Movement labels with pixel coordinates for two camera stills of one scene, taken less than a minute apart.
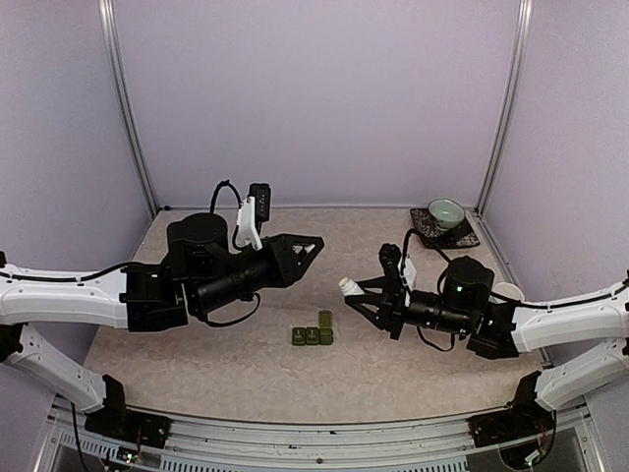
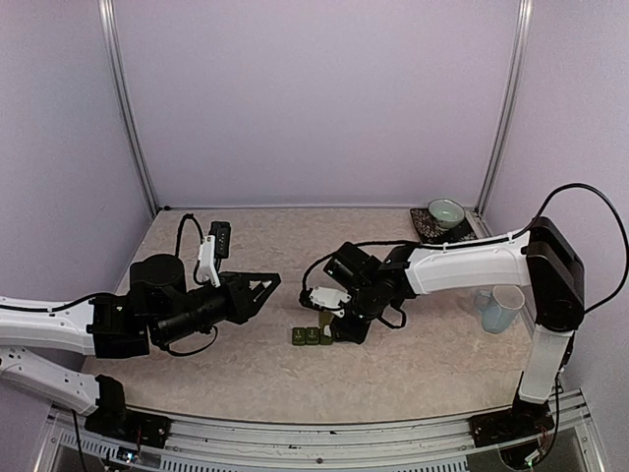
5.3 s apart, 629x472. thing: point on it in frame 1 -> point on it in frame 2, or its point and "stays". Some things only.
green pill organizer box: x=314 y=335 stays
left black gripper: x=285 y=265 -> x=241 y=304
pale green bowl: x=445 y=213 stays
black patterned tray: x=460 y=236 stays
